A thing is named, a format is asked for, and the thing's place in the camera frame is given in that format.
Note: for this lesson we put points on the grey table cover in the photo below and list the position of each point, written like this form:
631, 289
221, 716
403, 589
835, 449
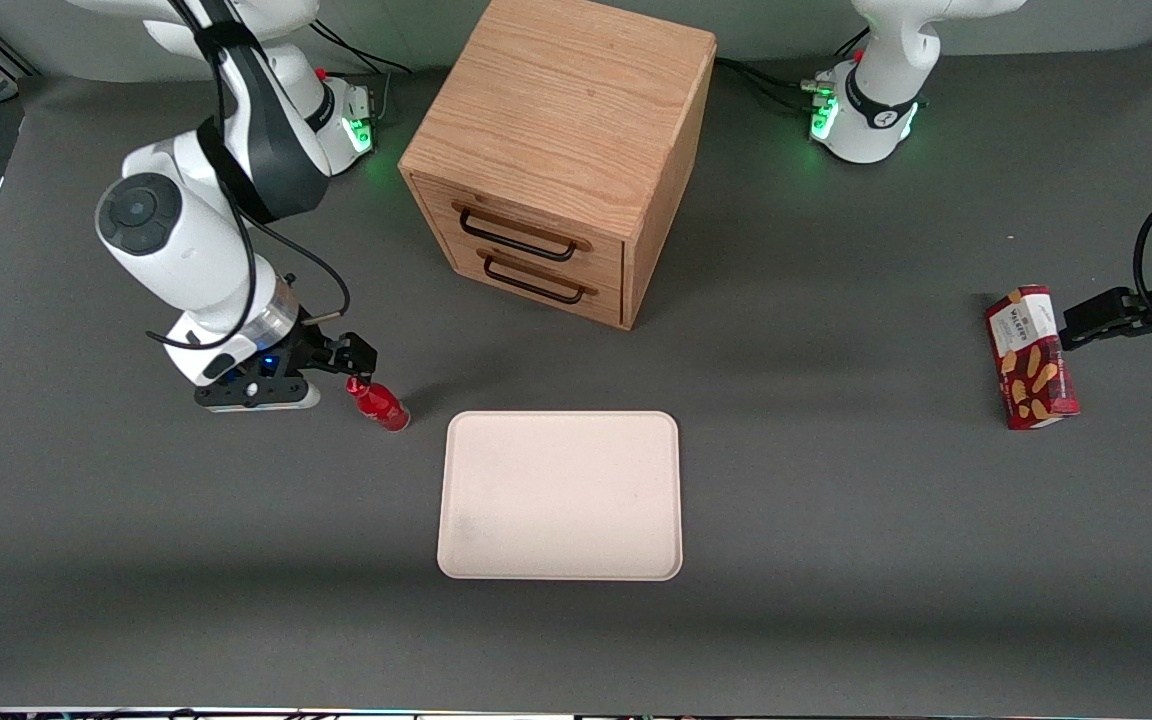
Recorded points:
836, 550

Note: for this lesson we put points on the wooden drawer cabinet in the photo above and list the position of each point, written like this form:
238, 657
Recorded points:
556, 110

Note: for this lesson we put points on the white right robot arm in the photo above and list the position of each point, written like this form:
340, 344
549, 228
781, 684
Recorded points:
186, 250

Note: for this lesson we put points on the red coke bottle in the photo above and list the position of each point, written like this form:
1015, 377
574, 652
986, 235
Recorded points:
381, 406

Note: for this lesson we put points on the red shortbread cookie box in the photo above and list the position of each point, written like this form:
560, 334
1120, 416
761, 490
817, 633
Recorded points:
1034, 360

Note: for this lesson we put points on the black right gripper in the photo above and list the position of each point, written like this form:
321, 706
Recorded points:
312, 351

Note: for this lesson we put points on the wooden drawer front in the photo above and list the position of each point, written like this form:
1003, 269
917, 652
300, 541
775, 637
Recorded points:
608, 262
611, 308

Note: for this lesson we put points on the beige plastic tray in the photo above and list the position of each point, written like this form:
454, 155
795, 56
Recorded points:
561, 495

